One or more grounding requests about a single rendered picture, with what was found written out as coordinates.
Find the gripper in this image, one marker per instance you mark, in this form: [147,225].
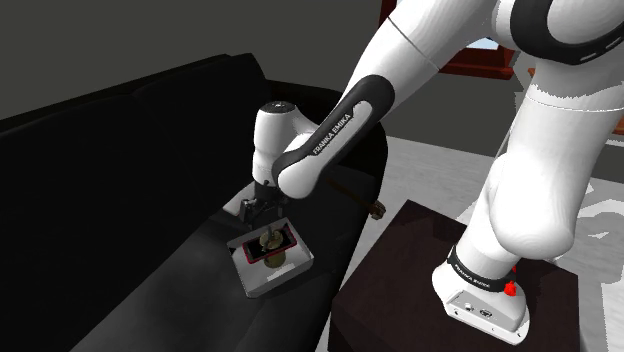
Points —
[263,197]

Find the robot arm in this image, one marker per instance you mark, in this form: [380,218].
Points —
[531,161]

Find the red-edged black phone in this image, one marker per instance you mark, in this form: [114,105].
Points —
[253,251]

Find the olive brass vase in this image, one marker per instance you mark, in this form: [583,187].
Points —
[274,261]

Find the grey square tray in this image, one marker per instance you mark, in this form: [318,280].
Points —
[285,282]

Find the brown wooden stick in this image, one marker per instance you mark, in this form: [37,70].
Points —
[377,209]

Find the black sofa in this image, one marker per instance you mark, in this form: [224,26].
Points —
[122,170]

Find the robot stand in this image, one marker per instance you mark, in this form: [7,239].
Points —
[390,282]

